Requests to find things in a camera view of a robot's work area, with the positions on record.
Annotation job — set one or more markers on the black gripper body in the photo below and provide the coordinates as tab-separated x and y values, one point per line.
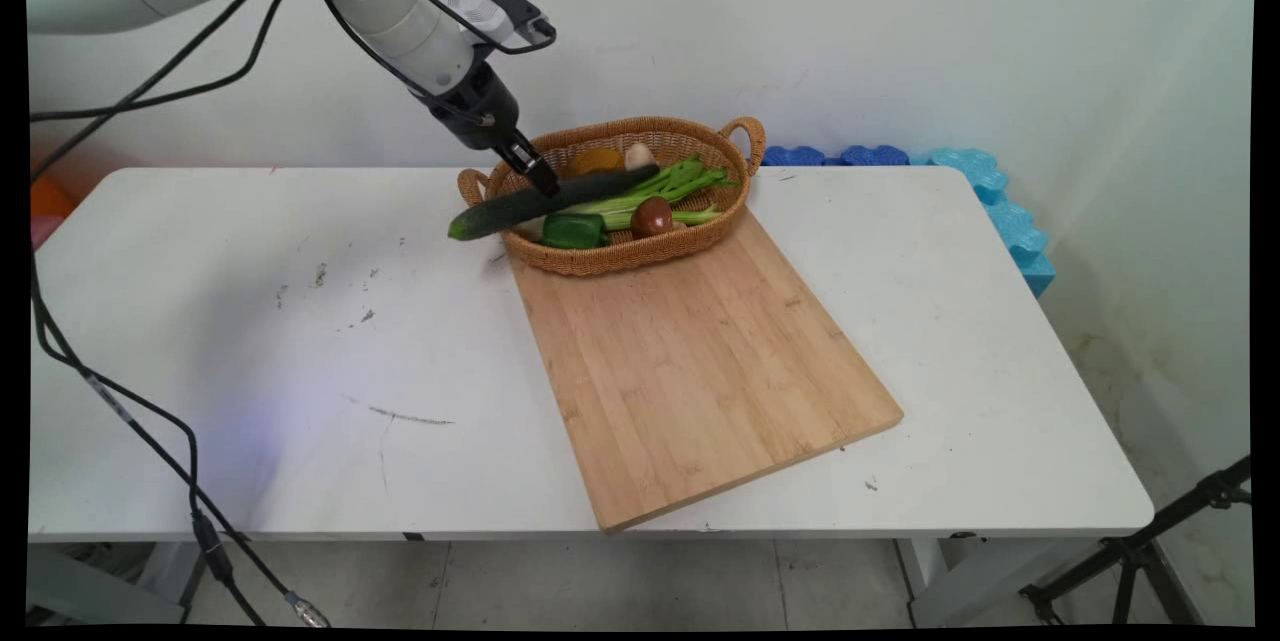
480	106

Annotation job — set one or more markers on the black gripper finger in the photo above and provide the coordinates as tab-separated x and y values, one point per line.
548	183
520	157

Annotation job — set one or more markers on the dark green cucumber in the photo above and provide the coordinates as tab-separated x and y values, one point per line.
560	198

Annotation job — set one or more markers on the orange round fruit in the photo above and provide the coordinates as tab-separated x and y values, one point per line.
596	161

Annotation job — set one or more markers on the green bell pepper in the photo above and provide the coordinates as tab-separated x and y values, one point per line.
572	231

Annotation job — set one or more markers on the pale white mushroom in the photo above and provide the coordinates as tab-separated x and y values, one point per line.
640	156

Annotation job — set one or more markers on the brown shiny mushroom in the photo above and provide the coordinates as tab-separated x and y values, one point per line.
651	217

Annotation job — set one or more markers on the woven wicker basket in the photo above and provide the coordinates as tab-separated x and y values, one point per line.
640	256

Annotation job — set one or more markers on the green celery stalks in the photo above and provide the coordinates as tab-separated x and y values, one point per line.
680	183

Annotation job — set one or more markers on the wooden cutting board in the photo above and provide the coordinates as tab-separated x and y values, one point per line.
700	371

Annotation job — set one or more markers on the dark blue foam mat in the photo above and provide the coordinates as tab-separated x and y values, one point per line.
875	155
793	156

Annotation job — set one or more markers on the light blue foam mat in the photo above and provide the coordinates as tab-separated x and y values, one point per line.
968	171
1018	229

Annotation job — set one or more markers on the orange foam mat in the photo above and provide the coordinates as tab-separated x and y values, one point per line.
48	199

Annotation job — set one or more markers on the white table leg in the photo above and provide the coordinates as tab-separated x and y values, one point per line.
945	581

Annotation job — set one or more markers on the grey table leg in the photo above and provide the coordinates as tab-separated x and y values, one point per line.
100	586

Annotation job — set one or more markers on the black tripod stand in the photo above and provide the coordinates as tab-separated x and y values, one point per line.
1140	551

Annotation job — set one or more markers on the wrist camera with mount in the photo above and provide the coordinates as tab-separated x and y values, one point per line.
500	13

